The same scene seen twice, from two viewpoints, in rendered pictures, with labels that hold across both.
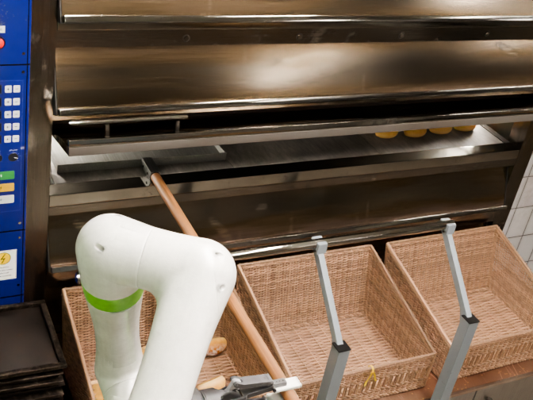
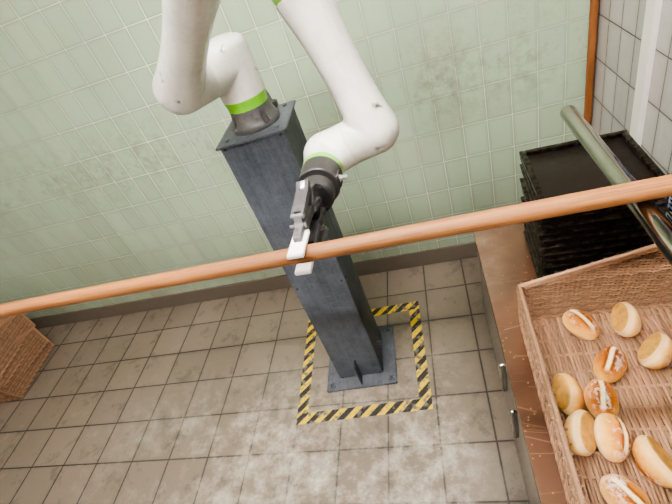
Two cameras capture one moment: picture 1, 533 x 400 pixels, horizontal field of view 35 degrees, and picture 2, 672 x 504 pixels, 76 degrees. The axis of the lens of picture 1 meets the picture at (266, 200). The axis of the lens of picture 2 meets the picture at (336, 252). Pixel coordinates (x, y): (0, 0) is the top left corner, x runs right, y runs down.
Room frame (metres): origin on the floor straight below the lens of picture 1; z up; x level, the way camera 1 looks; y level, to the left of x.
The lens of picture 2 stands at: (1.91, -0.47, 1.62)
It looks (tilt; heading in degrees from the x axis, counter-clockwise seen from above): 37 degrees down; 141
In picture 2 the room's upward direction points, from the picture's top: 22 degrees counter-clockwise
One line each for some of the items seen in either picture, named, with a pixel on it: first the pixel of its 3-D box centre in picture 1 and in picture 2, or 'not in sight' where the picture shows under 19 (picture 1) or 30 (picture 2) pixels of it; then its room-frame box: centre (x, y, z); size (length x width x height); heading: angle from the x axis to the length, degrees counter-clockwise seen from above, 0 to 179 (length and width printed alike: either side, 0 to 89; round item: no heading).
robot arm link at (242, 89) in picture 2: not in sight; (230, 73); (0.86, 0.27, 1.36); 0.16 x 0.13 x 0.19; 84
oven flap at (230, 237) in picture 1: (308, 209); not in sight; (2.47, -0.15, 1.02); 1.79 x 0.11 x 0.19; 122
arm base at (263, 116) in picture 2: not in sight; (256, 106); (0.83, 0.33, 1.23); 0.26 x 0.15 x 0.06; 125
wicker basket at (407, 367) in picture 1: (331, 325); not in sight; (2.25, -0.30, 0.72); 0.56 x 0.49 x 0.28; 122
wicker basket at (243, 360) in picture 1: (166, 357); (668, 369); (1.93, 0.20, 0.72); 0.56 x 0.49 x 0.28; 121
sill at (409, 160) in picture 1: (313, 170); not in sight; (2.49, -0.14, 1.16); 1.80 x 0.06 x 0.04; 122
